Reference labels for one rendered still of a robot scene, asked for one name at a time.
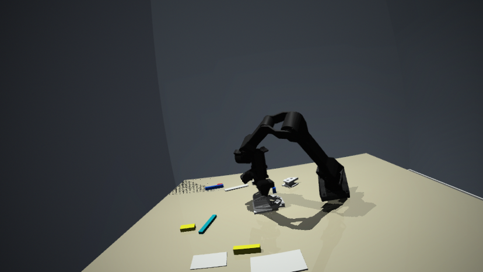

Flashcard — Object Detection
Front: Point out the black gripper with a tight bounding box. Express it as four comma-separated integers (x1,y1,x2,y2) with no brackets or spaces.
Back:
252,163,275,197

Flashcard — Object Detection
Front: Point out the teal rectangular bar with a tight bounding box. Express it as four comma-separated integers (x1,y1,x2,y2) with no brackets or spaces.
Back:
198,214,217,234

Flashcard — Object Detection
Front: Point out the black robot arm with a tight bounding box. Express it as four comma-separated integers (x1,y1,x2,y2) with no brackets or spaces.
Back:
234,111,344,192

